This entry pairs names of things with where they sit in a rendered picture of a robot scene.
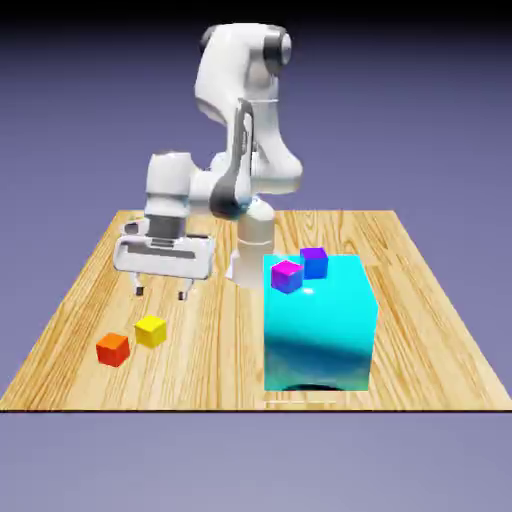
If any small yellow cube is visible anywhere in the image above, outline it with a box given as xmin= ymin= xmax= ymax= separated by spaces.
xmin=134 ymin=314 xmax=168 ymax=349

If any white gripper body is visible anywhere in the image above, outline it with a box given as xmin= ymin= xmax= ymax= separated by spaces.
xmin=112 ymin=234 xmax=214 ymax=281

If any small orange cube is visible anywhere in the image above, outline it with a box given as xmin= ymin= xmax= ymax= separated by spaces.
xmin=95 ymin=332 xmax=131 ymax=368

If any small magenta cube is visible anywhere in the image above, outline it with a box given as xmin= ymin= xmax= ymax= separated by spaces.
xmin=270 ymin=259 xmax=305 ymax=295

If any large cyan box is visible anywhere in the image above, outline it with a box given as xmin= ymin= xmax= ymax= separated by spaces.
xmin=262 ymin=253 xmax=380 ymax=393

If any small purple cube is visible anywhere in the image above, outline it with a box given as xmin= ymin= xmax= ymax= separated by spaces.
xmin=299 ymin=246 xmax=330 ymax=280

